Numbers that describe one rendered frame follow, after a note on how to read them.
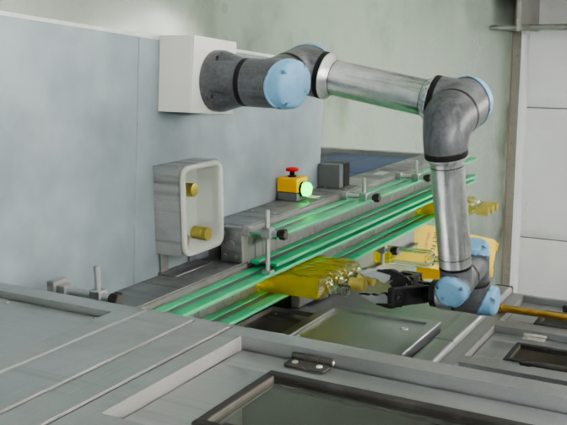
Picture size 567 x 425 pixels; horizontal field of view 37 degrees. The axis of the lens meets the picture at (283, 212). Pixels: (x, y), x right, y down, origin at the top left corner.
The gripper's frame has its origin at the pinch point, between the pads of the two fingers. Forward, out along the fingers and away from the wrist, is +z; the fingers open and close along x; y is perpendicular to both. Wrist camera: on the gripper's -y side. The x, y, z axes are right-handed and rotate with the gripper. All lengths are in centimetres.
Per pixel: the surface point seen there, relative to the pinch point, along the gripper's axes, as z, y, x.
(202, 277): 28.5, -32.5, 5.5
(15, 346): -2, -120, 20
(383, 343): -9.1, -6.5, -12.7
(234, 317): 20.0, -31.2, -3.7
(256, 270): 24.2, -13.7, 3.8
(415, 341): -16.4, -3.0, -12.0
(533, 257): 89, 583, -125
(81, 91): 40, -60, 52
